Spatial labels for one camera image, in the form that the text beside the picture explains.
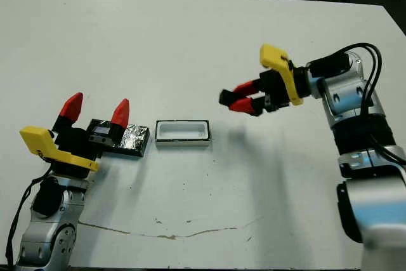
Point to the foil-topped black box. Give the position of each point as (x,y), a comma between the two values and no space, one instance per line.
(136,141)

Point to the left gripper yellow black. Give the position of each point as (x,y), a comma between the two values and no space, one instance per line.
(68,156)

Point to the small black camera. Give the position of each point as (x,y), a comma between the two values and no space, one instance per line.
(226,97)

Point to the camera box base white inset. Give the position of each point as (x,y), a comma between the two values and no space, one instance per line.
(183,142)

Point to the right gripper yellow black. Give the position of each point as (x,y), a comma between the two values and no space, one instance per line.
(287,77)

